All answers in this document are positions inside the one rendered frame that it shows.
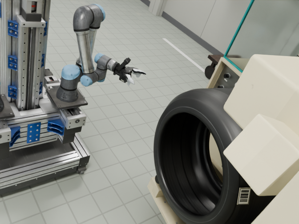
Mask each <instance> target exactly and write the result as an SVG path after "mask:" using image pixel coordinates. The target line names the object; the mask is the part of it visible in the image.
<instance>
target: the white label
mask: <svg viewBox="0 0 299 224"><path fill-rule="evenodd" d="M250 194H251V188H239V194H238V201H237V205H239V204H249V199H250Z"/></svg>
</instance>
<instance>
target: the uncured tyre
mask: <svg viewBox="0 0 299 224"><path fill-rule="evenodd" d="M233 89H234V88H197V89H192V90H189V91H186V92H184V93H181V94H179V95H178V96H176V97H175V98H174V99H172V100H171V102H170V103H169V104H168V105H167V107H166V108H165V110H164V112H163V113H162V115H161V117H160V119H159V121H158V124H157V127H156V131H155V136H154V164H155V170H156V174H157V178H158V182H159V184H160V187H161V190H162V192H163V195H164V197H165V199H166V200H167V202H168V204H169V206H170V207H171V208H172V210H173V211H174V212H175V214H176V215H177V216H178V217H179V218H180V219H181V220H182V221H184V222H185V223H186V224H251V223H252V222H253V221H254V220H255V219H256V217H257V216H258V215H259V214H260V213H261V212H262V211H263V210H264V209H265V207H266V206H267V205H268V204H269V203H270V202H271V201H272V200H273V199H274V198H275V197H276V196H258V195H257V194H256V193H255V192H254V191H253V190H252V189H251V194H250V199H249V204H239V205H237V201H238V194H239V188H250V186H249V185H248V183H247V182H246V181H245V180H244V179H243V177H242V176H241V175H240V174H239V172H238V171H237V170H236V169H235V167H234V166H233V165H232V164H231V162H230V161H229V160H228V159H227V158H226V156H225V155H224V154H223V152H224V150H225V149H226V148H227V147H228V146H229V145H230V144H231V143H232V142H233V141H234V139H235V138H236V137H237V136H238V135H239V134H240V133H241V132H242V131H243V129H242V128H241V127H240V126H239V125H238V124H237V123H236V122H235V121H234V120H233V119H232V118H231V117H230V116H229V115H228V113H227V112H226V111H225V110H224V105H225V103H223V102H224V101H227V99H228V98H229V96H230V94H231V92H232V90H233ZM210 133H211V134H212V136H213V138H214V140H215V142H216V144H217V147H218V150H219V153H220V157H221V161H222V171H223V182H222V181H221V180H220V179H219V177H218V175H217V174H216V172H215V170H214V167H213V165H212V162H211V158H210V149H209V141H210Z"/></svg>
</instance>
